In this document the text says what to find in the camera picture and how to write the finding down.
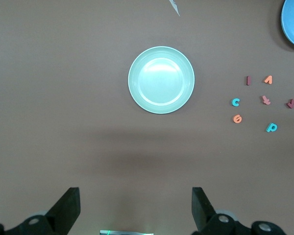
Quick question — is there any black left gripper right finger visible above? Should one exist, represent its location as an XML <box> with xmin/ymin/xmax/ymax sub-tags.
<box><xmin>192</xmin><ymin>187</ymin><xmax>290</xmax><ymax>235</ymax></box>

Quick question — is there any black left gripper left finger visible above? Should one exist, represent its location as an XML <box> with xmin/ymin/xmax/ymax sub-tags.
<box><xmin>0</xmin><ymin>187</ymin><xmax>81</xmax><ymax>235</ymax></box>

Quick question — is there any green plate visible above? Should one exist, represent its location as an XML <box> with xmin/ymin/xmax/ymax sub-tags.
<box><xmin>127</xmin><ymin>46</ymin><xmax>196</xmax><ymax>115</ymax></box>

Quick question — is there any white paper scrap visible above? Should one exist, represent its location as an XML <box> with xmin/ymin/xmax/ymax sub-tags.
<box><xmin>169</xmin><ymin>0</ymin><xmax>181</xmax><ymax>17</ymax></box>

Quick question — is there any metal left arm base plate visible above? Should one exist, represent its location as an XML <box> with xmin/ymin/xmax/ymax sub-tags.
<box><xmin>99</xmin><ymin>229</ymin><xmax>154</xmax><ymax>235</ymax></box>

